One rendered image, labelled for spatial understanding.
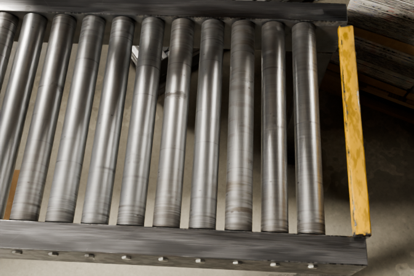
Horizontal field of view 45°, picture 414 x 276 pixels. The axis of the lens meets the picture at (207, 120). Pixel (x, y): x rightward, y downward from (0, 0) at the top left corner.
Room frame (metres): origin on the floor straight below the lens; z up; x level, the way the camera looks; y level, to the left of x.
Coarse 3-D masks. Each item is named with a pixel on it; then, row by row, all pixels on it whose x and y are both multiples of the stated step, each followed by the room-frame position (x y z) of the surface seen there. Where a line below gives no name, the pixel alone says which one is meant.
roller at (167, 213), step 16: (176, 32) 0.61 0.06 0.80; (192, 32) 0.62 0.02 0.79; (176, 48) 0.57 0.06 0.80; (192, 48) 0.58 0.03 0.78; (176, 64) 0.53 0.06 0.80; (176, 80) 0.49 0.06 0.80; (176, 96) 0.46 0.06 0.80; (176, 112) 0.42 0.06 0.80; (176, 128) 0.39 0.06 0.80; (160, 144) 0.36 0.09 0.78; (176, 144) 0.36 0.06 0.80; (160, 160) 0.33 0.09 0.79; (176, 160) 0.33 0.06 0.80; (160, 176) 0.30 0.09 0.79; (176, 176) 0.29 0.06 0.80; (160, 192) 0.26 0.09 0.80; (176, 192) 0.26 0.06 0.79; (160, 208) 0.23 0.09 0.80; (176, 208) 0.24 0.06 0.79; (160, 224) 0.21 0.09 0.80; (176, 224) 0.21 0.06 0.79
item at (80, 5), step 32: (0, 0) 0.71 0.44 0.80; (32, 0) 0.71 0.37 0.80; (64, 0) 0.70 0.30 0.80; (96, 0) 0.70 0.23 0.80; (128, 0) 0.70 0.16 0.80; (160, 0) 0.70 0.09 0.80; (192, 0) 0.69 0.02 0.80; (224, 0) 0.69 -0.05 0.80; (224, 32) 0.64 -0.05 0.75; (256, 32) 0.64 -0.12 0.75; (288, 32) 0.63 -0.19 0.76; (320, 32) 0.63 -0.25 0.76
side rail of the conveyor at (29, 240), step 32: (0, 224) 0.21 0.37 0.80; (32, 224) 0.21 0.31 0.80; (64, 224) 0.21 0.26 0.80; (96, 224) 0.21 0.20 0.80; (0, 256) 0.18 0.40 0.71; (32, 256) 0.17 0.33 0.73; (64, 256) 0.17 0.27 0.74; (96, 256) 0.16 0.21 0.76; (128, 256) 0.16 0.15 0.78; (160, 256) 0.15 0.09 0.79; (192, 256) 0.15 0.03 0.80; (224, 256) 0.15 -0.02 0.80; (256, 256) 0.14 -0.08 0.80; (288, 256) 0.14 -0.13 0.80; (320, 256) 0.14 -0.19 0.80; (352, 256) 0.14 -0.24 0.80
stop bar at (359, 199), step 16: (352, 32) 0.58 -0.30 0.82; (352, 48) 0.54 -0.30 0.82; (352, 64) 0.51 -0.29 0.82; (352, 80) 0.47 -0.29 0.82; (352, 96) 0.44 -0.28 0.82; (352, 112) 0.40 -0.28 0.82; (352, 128) 0.37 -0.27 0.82; (352, 144) 0.34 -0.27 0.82; (352, 160) 0.31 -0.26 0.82; (352, 176) 0.28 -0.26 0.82; (352, 192) 0.25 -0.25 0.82; (352, 208) 0.22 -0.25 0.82; (368, 208) 0.22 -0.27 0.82; (352, 224) 0.19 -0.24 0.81; (368, 224) 0.19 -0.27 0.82
